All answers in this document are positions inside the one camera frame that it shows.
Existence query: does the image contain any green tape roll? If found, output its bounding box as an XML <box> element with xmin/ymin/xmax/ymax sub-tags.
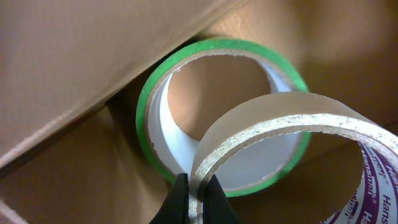
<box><xmin>136</xmin><ymin>39</ymin><xmax>311</xmax><ymax>197</ymax></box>

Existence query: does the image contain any cardboard box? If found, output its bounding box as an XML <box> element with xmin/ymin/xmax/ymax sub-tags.
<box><xmin>1</xmin><ymin>1</ymin><xmax>397</xmax><ymax>223</ymax></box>

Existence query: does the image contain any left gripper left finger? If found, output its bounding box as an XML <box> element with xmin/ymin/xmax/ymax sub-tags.
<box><xmin>149</xmin><ymin>173</ymin><xmax>189</xmax><ymax>224</ymax></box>

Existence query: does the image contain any beige tape roll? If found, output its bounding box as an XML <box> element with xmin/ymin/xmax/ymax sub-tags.
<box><xmin>188</xmin><ymin>91</ymin><xmax>397</xmax><ymax>223</ymax></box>

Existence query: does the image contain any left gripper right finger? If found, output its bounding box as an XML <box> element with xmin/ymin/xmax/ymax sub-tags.
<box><xmin>203</xmin><ymin>175</ymin><xmax>241</xmax><ymax>224</ymax></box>

